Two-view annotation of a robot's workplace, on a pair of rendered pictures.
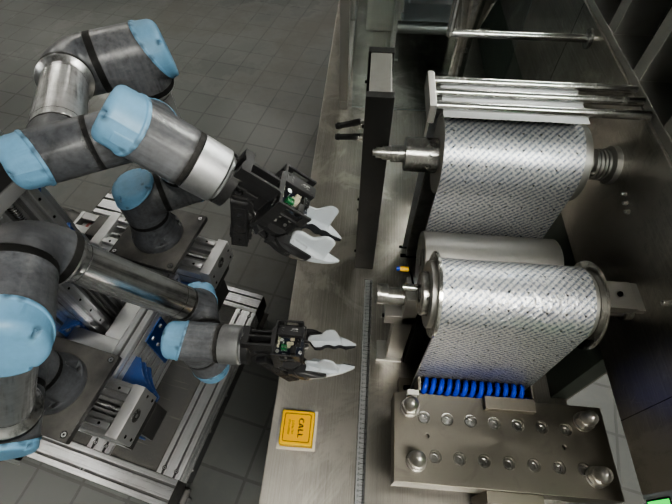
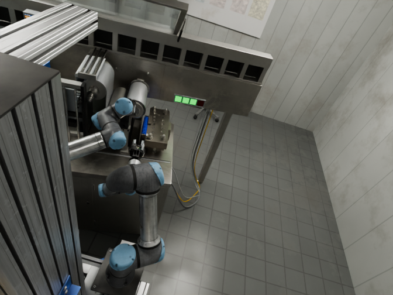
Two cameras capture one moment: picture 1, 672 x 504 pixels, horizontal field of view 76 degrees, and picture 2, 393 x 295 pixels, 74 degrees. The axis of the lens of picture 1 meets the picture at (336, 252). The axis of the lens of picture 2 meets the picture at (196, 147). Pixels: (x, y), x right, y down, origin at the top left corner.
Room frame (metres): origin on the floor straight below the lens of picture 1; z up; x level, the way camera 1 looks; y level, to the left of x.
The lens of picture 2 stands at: (0.38, 1.24, 2.31)
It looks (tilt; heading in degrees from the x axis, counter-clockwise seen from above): 42 degrees down; 250
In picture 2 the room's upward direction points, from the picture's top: 19 degrees clockwise
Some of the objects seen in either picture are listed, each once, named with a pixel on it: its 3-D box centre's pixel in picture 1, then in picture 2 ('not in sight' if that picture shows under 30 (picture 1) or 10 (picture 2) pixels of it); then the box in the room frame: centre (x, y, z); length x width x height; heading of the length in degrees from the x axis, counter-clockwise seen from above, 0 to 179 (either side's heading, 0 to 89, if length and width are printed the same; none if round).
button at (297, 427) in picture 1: (297, 428); not in sight; (0.22, 0.08, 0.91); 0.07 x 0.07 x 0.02; 85
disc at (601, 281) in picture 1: (583, 304); (138, 88); (0.34, -0.41, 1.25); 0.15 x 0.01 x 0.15; 175
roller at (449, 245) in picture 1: (484, 265); (118, 104); (0.47, -0.30, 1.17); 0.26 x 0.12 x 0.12; 85
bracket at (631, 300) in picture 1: (621, 296); not in sight; (0.34, -0.46, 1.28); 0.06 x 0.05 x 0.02; 85
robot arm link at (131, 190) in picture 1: (141, 197); not in sight; (0.83, 0.55, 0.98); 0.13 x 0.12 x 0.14; 114
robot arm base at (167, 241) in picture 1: (153, 224); not in sight; (0.82, 0.56, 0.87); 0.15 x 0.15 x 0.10
